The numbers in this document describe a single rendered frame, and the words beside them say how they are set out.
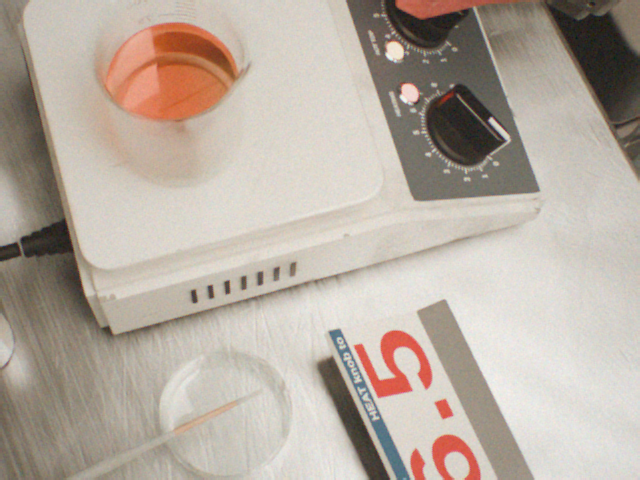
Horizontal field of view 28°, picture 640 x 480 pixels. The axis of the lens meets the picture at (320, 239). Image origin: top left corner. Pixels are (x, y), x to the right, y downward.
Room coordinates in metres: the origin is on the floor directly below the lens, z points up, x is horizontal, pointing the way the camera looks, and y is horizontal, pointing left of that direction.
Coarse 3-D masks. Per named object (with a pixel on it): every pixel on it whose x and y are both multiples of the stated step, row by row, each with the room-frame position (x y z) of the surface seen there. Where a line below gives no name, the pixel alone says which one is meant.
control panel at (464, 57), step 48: (384, 0) 0.27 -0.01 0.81; (384, 48) 0.24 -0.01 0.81; (432, 48) 0.26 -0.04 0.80; (480, 48) 0.27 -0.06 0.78; (384, 96) 0.22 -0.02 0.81; (432, 96) 0.23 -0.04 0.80; (480, 96) 0.24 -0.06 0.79; (432, 144) 0.21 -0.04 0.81; (432, 192) 0.18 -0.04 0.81; (480, 192) 0.19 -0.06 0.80; (528, 192) 0.20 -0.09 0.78
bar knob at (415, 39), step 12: (396, 12) 0.26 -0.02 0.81; (456, 12) 0.27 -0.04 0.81; (468, 12) 0.27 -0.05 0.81; (396, 24) 0.26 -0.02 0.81; (408, 24) 0.26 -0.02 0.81; (420, 24) 0.26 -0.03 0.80; (432, 24) 0.27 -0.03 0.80; (444, 24) 0.27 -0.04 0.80; (456, 24) 0.27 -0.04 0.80; (408, 36) 0.25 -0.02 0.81; (420, 36) 0.26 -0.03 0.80; (432, 36) 0.26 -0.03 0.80; (444, 36) 0.26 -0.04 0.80
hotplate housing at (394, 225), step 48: (336, 0) 0.26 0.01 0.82; (48, 144) 0.18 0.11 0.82; (384, 144) 0.20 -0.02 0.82; (384, 192) 0.18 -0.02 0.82; (48, 240) 0.15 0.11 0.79; (288, 240) 0.15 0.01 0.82; (336, 240) 0.16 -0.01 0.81; (384, 240) 0.17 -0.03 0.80; (432, 240) 0.18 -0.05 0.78; (96, 288) 0.12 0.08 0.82; (144, 288) 0.13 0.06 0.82; (192, 288) 0.13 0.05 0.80; (240, 288) 0.14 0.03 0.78
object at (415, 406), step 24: (360, 336) 0.13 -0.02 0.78; (384, 336) 0.13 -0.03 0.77; (408, 336) 0.14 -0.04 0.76; (360, 360) 0.12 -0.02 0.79; (384, 360) 0.12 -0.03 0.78; (408, 360) 0.12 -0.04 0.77; (384, 384) 0.11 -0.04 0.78; (408, 384) 0.11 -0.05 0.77; (432, 384) 0.12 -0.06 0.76; (384, 408) 0.10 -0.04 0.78; (408, 408) 0.10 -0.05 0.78; (432, 408) 0.11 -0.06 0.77; (408, 432) 0.09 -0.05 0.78; (432, 432) 0.09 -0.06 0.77; (456, 432) 0.10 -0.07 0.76; (408, 456) 0.08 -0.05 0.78; (432, 456) 0.08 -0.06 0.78; (456, 456) 0.09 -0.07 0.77
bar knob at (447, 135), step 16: (448, 96) 0.23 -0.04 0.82; (464, 96) 0.23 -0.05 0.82; (432, 112) 0.22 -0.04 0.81; (448, 112) 0.22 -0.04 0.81; (464, 112) 0.22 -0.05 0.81; (480, 112) 0.22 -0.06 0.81; (432, 128) 0.21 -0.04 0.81; (448, 128) 0.22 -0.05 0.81; (464, 128) 0.22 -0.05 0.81; (480, 128) 0.22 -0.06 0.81; (496, 128) 0.22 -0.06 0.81; (448, 144) 0.21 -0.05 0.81; (464, 144) 0.21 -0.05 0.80; (480, 144) 0.21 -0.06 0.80; (496, 144) 0.21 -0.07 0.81; (464, 160) 0.20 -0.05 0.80; (480, 160) 0.21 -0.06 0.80
